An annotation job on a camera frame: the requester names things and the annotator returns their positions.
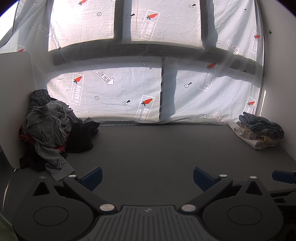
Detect folded blue denim jeans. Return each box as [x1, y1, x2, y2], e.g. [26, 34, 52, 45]
[239, 111, 285, 140]

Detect grey zip hoodie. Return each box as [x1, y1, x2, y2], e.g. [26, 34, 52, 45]
[23, 101, 82, 181]

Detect dark navy garment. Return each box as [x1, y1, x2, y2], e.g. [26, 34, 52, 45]
[19, 152, 50, 172]

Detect white divider board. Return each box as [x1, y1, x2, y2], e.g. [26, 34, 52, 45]
[0, 51, 38, 170]

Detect red checked garment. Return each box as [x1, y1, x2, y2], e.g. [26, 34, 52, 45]
[18, 125, 70, 152]

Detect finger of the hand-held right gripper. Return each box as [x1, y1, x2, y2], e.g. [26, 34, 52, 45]
[266, 189, 296, 209]
[272, 170, 296, 184]

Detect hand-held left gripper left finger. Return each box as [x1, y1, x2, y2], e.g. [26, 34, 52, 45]
[31, 166, 117, 214]

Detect folded beige garment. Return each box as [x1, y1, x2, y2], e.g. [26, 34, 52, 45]
[240, 122, 278, 147]

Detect folded white garment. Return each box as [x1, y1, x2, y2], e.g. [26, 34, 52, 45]
[229, 122, 278, 150]

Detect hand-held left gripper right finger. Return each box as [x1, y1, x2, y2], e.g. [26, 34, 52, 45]
[179, 167, 270, 214]

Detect white printed sheet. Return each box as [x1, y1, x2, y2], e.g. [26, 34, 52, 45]
[0, 0, 265, 127]

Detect blue plaid shirt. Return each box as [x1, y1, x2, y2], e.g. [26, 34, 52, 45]
[30, 89, 51, 110]

